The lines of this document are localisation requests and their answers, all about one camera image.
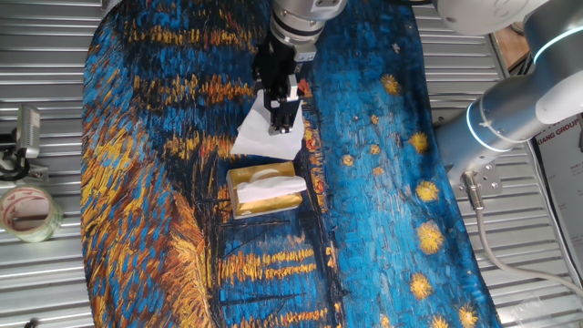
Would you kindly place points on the silver exterior camera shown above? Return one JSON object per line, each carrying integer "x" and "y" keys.
{"x": 28, "y": 132}

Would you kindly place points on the gold tissue pack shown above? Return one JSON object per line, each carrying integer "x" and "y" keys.
{"x": 255, "y": 207}

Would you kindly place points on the starry night painted tablecloth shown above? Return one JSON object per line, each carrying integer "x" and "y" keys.
{"x": 150, "y": 228}

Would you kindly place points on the white printed paper sheet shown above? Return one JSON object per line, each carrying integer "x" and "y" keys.
{"x": 560, "y": 182}

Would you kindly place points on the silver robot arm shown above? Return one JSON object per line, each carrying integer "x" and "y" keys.
{"x": 510, "y": 114}

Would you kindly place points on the small black knob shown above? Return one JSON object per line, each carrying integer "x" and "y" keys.
{"x": 31, "y": 324}

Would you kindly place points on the clear plastic bag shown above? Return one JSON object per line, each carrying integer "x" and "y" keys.
{"x": 537, "y": 312}

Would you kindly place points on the white napkin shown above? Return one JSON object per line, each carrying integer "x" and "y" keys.
{"x": 268, "y": 187}
{"x": 255, "y": 141}

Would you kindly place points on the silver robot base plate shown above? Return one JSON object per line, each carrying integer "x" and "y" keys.
{"x": 489, "y": 180}

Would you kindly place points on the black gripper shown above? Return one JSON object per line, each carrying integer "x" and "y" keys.
{"x": 273, "y": 64}

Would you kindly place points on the small white scrap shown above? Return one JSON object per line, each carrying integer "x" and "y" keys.
{"x": 396, "y": 47}

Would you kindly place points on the clear tape roll red print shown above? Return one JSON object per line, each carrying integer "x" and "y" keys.
{"x": 32, "y": 234}

